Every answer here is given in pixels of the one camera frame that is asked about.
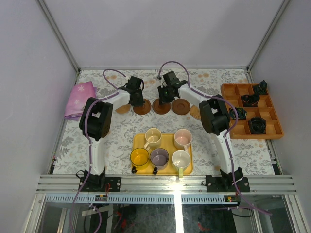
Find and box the dark brown coaster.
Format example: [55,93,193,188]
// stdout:
[133,99,152,115]
[172,99,190,115]
[152,99,171,115]

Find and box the dark brown coaster bottom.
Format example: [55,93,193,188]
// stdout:
[172,99,190,115]

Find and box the woven tan coaster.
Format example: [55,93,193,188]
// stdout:
[115,104,131,114]
[190,105,201,120]

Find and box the pink mug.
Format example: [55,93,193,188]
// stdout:
[174,129,192,153]

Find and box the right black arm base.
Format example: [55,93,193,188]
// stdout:
[206,171,250,193]

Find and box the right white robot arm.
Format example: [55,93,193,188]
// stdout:
[158,71,243,192]

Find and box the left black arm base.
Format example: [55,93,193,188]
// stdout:
[75,170,121,193]

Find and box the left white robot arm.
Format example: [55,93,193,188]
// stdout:
[79,76,144,192]

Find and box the cream mug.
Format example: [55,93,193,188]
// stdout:
[144,128,162,150]

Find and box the pink star cloth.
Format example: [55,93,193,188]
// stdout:
[64,81,97,119]

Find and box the yellow plastic tray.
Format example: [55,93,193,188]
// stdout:
[133,133,193,176]

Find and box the orange compartment organizer box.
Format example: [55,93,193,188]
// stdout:
[221,83,284,140]

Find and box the black folded item left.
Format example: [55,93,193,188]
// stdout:
[229,107,247,120]

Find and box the black folded item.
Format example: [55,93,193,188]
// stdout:
[248,117,267,134]
[229,107,247,120]
[241,94,260,107]

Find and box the black folded item middle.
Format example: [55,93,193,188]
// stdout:
[241,94,260,107]

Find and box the black folded item corner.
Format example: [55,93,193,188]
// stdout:
[253,80,268,95]

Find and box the black folded item lower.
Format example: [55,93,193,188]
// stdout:
[248,117,267,134]

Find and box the purple mug black handle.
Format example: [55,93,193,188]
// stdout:
[150,148,170,175]

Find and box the white mug green handle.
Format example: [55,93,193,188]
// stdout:
[172,150,191,178]

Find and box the yellow mug black handle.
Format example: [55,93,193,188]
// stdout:
[130,148,150,174]

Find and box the aluminium front rail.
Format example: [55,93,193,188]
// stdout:
[36,174,298,204]

